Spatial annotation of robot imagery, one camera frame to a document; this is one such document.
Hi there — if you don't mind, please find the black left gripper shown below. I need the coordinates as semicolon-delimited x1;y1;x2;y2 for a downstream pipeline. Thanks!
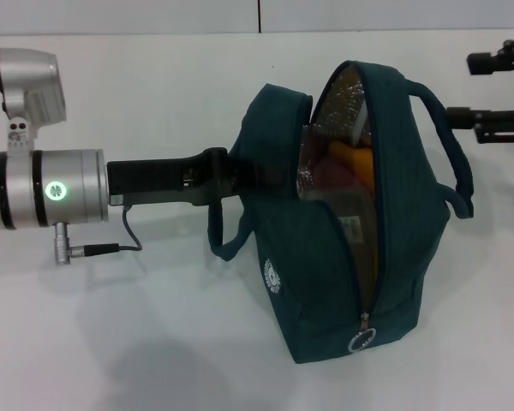
105;146;293;207

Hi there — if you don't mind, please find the pink toy peach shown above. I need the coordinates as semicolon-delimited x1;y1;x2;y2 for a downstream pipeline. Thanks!
310;156;363;192

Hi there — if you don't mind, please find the yellow banana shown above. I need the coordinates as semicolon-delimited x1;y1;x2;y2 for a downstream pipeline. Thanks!
328;140;376;196

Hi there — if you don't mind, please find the dark teal insulated lunch bag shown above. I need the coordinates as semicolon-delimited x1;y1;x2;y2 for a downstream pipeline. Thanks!
208;61;475;365

